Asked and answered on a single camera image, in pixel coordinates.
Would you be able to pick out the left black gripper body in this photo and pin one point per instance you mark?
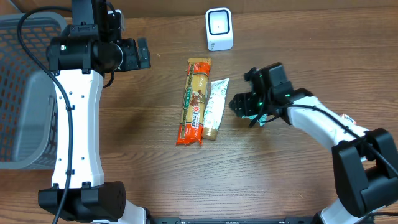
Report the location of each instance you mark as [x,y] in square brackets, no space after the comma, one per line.
[129,61]

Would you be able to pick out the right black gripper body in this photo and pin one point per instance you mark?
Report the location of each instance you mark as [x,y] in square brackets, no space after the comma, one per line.
[247,106]

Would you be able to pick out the teal wet wipes pack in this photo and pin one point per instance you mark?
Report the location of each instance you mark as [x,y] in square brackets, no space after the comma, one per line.
[261,121]

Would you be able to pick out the white cream tube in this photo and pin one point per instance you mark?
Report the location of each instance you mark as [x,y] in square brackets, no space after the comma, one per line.
[215,108]

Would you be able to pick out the orange spaghetti packet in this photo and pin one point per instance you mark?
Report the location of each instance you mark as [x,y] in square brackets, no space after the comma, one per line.
[194,101]

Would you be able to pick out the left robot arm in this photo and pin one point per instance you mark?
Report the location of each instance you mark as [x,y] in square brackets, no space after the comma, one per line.
[78,61]

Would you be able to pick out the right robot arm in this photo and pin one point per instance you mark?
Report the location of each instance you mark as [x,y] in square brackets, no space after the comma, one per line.
[364,161]

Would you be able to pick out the white barcode scanner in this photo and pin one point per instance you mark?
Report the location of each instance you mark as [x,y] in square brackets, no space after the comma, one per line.
[219,29]

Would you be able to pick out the grey plastic mesh basket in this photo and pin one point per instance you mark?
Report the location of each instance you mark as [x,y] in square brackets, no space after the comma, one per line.
[28,106]

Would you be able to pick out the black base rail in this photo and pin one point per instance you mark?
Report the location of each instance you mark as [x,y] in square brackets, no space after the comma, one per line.
[287,220]

